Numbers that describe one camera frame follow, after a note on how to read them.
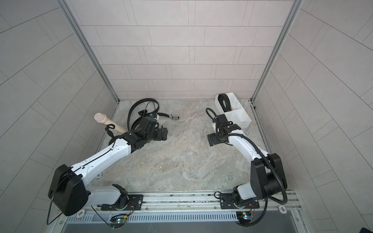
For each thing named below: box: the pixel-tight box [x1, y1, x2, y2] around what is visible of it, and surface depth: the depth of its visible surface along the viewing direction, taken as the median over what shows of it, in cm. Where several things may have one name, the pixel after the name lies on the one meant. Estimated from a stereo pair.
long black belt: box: [218, 93, 232, 113], surface depth 104 cm
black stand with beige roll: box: [94, 112, 126, 146], surface depth 74 cm
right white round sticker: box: [278, 204, 288, 215], surface depth 71 cm
